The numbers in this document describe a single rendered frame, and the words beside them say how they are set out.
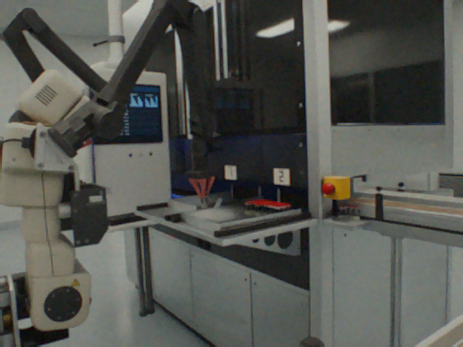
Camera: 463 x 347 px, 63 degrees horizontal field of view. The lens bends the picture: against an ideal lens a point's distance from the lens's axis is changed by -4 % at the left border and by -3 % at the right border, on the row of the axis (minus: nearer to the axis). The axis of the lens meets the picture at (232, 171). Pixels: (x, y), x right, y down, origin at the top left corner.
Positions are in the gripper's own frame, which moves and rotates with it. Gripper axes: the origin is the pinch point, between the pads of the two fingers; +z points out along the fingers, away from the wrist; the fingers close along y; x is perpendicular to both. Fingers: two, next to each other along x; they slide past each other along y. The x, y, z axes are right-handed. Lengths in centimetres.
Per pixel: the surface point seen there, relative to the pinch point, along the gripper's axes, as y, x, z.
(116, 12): 29, 78, -84
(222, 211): 11.6, 1.9, 9.2
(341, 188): 19.6, -42.9, -0.9
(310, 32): 27, -31, -53
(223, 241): -16.4, -21.9, 8.5
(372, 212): 28, -50, 9
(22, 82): 162, 509, -100
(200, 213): 2.3, 4.7, 7.7
